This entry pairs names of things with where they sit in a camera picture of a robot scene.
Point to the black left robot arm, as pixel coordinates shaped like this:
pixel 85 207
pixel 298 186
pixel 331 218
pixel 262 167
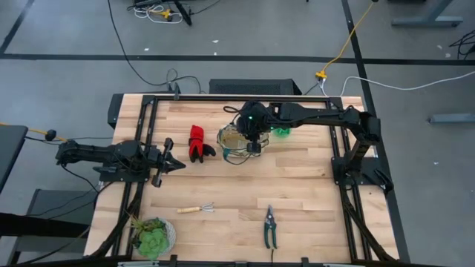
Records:
pixel 92 152

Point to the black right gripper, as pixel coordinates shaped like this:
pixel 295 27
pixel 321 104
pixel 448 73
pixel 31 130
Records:
pixel 252 124

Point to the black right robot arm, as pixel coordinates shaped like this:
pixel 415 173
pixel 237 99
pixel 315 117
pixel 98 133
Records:
pixel 315 115

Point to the green spray bottle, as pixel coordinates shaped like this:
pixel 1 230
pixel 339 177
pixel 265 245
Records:
pixel 282 132

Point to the black computer case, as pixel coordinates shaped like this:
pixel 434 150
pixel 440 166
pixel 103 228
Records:
pixel 254 87

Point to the black controller box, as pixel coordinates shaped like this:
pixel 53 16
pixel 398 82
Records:
pixel 116 109

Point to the potted succulent plant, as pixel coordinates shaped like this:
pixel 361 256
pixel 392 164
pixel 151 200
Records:
pixel 153 243

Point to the black aluminium table frame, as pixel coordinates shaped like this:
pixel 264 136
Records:
pixel 204 99

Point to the black side table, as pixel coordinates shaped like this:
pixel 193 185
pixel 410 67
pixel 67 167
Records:
pixel 11 148

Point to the grey desk foot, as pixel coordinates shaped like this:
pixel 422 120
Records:
pixel 452 118

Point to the beige green gardening bag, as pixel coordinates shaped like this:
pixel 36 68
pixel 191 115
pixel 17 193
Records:
pixel 230 145

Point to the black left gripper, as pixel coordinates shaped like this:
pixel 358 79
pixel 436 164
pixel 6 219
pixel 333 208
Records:
pixel 158 178

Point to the red black gardening gloves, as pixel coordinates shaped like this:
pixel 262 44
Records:
pixel 196 139

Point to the grey desk base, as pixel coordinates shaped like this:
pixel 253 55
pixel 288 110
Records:
pixel 426 21

